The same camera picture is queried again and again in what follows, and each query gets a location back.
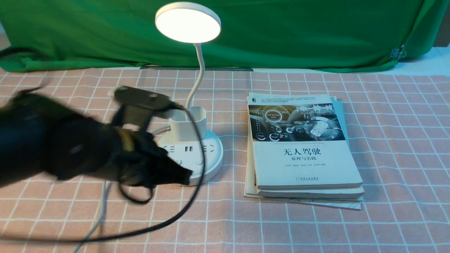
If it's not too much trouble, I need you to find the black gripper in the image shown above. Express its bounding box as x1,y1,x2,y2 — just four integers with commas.
111,128,193,187

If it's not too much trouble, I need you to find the white desk lamp with sockets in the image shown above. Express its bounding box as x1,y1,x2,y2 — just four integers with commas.
155,2,224,186

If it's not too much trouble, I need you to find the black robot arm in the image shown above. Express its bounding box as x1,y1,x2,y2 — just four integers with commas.
0,87,192,188

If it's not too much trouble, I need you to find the bottom thin booklet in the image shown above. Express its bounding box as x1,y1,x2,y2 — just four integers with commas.
243,100,362,210

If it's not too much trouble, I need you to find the green backdrop cloth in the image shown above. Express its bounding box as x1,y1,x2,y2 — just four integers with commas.
1,0,449,73

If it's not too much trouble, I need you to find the top book self-driving cover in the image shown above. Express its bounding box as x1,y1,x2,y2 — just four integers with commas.
247,93,363,190

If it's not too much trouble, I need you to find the pink checkered tablecloth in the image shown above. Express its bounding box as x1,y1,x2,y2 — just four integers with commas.
1,69,449,253

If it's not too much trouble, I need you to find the metal binder clip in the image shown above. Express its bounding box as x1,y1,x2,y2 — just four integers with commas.
389,45,406,61

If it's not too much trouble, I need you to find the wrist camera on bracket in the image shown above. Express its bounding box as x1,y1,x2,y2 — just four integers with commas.
108,85,185,132

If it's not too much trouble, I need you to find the black camera cable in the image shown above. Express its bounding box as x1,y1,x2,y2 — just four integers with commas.
0,105,206,244

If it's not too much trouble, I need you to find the white lamp power cable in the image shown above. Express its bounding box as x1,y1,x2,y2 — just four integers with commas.
73,126,172,253

